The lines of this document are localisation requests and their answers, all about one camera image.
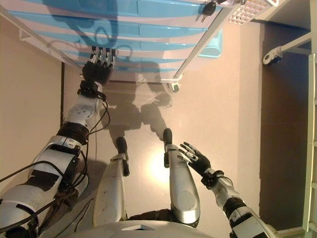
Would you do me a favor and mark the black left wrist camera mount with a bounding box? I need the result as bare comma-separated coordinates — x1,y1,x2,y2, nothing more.
77,80,105,97

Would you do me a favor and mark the white perforated basket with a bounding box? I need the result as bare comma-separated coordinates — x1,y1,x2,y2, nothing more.
227,0,280,25

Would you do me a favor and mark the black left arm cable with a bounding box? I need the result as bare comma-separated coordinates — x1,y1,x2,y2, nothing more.
0,93,111,238

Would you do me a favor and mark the white metal rail frame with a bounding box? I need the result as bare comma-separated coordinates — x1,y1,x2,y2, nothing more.
302,53,317,234

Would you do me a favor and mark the white cabinet caster wheel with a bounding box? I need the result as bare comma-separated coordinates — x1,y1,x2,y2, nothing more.
167,82,181,94

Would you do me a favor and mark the white cabinet with blue drawers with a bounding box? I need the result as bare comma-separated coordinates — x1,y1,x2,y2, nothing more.
0,0,280,94

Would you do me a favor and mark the silver robot torso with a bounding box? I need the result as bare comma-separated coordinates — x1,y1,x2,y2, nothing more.
94,219,251,238

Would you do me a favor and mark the right silver robot leg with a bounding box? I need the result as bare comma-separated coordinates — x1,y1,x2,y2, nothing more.
162,127,201,229

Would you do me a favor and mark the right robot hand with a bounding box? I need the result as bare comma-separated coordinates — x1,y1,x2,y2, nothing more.
178,141,212,176

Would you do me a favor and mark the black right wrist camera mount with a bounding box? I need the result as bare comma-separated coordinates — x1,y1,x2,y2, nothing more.
200,170,224,191

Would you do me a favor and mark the white trolley leg with caster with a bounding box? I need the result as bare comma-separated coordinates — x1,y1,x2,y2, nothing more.
262,32,317,66

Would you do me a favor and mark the black key bunch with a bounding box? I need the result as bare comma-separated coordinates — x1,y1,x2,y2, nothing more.
197,0,223,23

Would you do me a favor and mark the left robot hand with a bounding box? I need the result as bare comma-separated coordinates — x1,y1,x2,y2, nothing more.
81,46,117,85

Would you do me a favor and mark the blue-fronted white drawer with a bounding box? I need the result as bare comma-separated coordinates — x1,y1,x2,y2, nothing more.
71,37,199,53

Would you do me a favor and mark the silver robot leg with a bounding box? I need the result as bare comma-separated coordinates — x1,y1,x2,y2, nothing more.
93,136,130,228
162,127,201,229

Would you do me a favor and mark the left silver robot leg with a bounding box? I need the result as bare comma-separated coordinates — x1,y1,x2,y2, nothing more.
93,136,130,228

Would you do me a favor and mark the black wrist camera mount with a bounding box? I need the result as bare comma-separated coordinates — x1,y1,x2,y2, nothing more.
77,80,105,97
200,170,224,191

